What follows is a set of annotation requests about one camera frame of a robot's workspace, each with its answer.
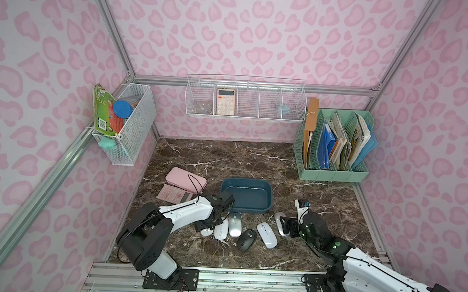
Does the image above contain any silver white mouse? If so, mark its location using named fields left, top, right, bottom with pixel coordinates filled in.
left=274, top=212, right=290, bottom=237

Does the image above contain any white rounded mouse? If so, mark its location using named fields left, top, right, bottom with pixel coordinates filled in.
left=214, top=219, right=229, bottom=241

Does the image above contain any white ribbed mouse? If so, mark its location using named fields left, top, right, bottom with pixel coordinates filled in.
left=200, top=228, right=214, bottom=237

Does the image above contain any teal storage box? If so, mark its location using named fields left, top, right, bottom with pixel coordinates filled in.
left=221, top=178, right=272, bottom=214

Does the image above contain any black Lecoo mouse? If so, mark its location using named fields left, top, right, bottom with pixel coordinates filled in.
left=236, top=229, right=257, bottom=252

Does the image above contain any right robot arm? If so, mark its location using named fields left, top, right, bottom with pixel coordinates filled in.
left=280, top=208, right=450, bottom=292

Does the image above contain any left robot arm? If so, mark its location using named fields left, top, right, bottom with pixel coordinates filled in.
left=116, top=191, right=235, bottom=282

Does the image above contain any pink pencil case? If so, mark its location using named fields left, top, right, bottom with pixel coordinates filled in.
left=166, top=167, right=207, bottom=194

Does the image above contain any pink calculator on table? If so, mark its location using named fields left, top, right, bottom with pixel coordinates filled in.
left=156, top=184, right=194, bottom=205

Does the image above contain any green file organizer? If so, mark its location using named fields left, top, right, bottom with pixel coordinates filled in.
left=293, top=109, right=374, bottom=183

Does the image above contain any pink calculator in basket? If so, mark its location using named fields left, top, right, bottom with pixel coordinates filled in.
left=216, top=88, right=236, bottom=116

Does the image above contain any light blue folder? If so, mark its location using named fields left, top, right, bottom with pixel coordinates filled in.
left=351, top=127, right=378, bottom=169

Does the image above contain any brown folder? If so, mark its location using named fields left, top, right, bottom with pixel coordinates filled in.
left=303, top=98, right=320, bottom=168

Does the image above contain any blue round lid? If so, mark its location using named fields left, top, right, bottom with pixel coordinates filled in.
left=112, top=100, right=134, bottom=119

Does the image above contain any green card package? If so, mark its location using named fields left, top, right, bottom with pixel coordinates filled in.
left=92, top=84, right=118, bottom=136

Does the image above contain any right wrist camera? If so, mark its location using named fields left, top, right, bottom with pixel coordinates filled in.
left=294, top=199, right=310, bottom=224

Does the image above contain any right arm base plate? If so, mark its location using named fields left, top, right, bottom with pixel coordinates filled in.
left=300, top=273, right=345, bottom=292

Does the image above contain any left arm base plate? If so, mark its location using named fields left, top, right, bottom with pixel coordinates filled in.
left=142, top=267, right=200, bottom=291

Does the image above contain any white wire shelf basket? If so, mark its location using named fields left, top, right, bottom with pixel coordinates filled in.
left=185, top=74, right=307, bottom=122

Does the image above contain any white wire basket left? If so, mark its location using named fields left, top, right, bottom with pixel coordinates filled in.
left=92, top=83, right=157, bottom=166

